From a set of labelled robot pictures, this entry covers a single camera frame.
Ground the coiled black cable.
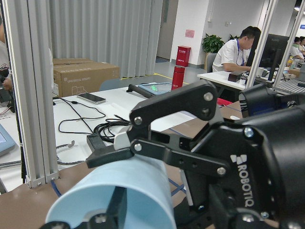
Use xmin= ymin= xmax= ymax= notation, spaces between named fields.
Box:
xmin=93 ymin=119 xmax=132 ymax=144

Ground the blue teach pendant tablet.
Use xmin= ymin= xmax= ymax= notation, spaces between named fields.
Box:
xmin=126 ymin=83 xmax=172 ymax=98

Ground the light blue cup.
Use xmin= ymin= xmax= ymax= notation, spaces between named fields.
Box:
xmin=46 ymin=156 xmax=176 ymax=229

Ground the red thermos bottle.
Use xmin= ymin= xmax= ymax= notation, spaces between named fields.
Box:
xmin=171 ymin=66 xmax=185 ymax=90

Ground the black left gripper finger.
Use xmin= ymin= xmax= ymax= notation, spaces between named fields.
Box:
xmin=40 ymin=186 xmax=128 ymax=229

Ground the black smartphone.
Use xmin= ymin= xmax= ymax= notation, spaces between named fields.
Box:
xmin=77 ymin=93 xmax=106 ymax=104

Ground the seated man white shirt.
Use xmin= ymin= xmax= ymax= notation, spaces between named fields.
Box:
xmin=212 ymin=26 xmax=261 ymax=72

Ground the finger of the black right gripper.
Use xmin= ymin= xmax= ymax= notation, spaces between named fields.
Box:
xmin=86 ymin=139 xmax=230 ymax=177
xmin=114 ymin=80 xmax=218 ymax=150

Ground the black power adapter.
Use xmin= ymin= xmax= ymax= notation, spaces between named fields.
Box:
xmin=86 ymin=134 xmax=106 ymax=152

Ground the green potted plant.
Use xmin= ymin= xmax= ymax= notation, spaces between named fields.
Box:
xmin=202 ymin=34 xmax=224 ymax=53

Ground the cardboard box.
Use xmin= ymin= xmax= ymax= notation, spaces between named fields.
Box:
xmin=53 ymin=58 xmax=120 ymax=97

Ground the aluminium frame post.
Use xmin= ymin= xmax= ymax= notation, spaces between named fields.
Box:
xmin=1 ymin=0 xmax=59 ymax=188

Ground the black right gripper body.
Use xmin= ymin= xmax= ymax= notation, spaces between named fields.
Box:
xmin=148 ymin=85 xmax=305 ymax=229

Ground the red fire extinguisher box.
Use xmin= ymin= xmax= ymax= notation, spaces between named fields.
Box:
xmin=176 ymin=46 xmax=191 ymax=67

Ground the black computer monitor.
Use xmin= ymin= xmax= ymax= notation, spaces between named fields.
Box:
xmin=246 ymin=32 xmax=289 ymax=85

